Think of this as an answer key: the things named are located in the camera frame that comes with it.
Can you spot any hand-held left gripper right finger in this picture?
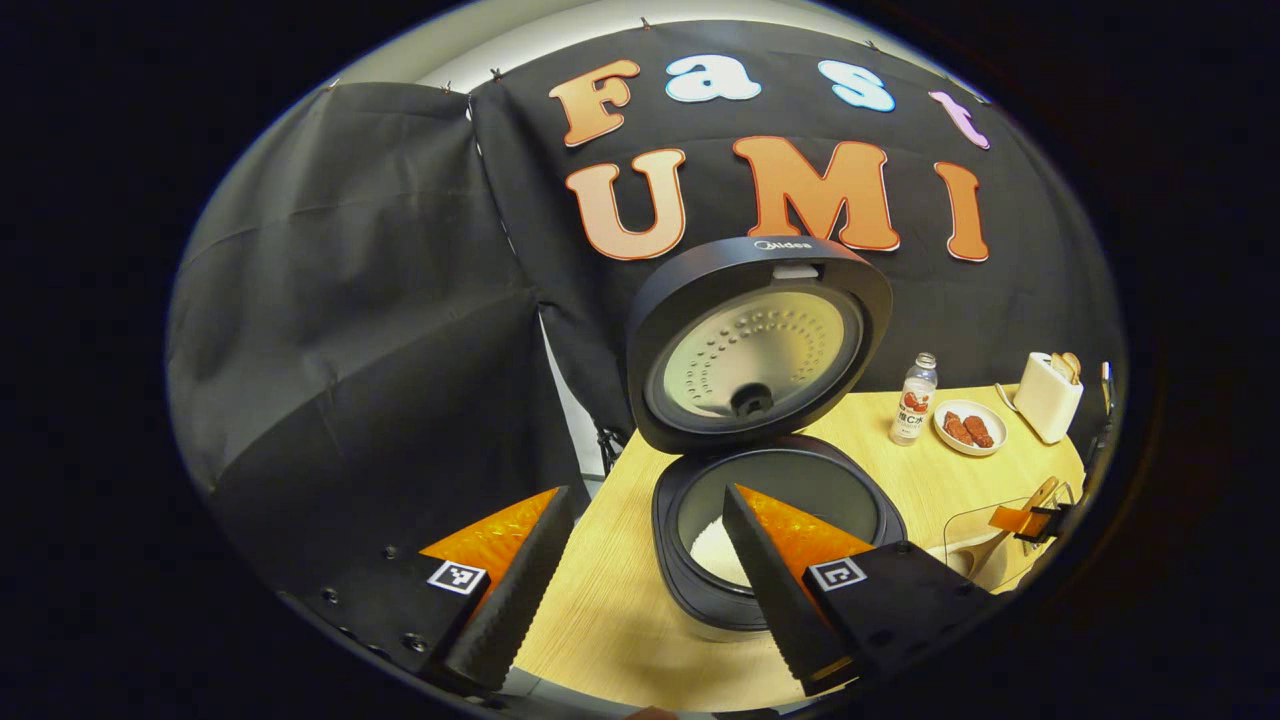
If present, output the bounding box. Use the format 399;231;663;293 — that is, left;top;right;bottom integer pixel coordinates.
722;483;1003;699

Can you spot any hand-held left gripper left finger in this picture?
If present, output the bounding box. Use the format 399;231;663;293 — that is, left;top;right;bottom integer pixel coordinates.
283;485;578;696

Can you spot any white rice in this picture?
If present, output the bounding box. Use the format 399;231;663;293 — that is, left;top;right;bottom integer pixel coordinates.
690;515;751;591

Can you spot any black rice cooker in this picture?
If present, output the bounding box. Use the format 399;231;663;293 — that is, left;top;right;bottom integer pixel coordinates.
625;235;909;633

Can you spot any white toaster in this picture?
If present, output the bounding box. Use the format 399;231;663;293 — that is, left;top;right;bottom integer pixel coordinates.
995;351;1085;445

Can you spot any white round plate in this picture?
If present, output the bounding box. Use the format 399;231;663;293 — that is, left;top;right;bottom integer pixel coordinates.
932;399;1009;458

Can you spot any clear drink bottle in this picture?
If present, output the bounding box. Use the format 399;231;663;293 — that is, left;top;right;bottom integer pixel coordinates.
889;352;939;447

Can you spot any black backdrop cloth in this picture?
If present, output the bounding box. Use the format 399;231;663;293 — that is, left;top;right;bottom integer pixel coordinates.
165;20;1126;601

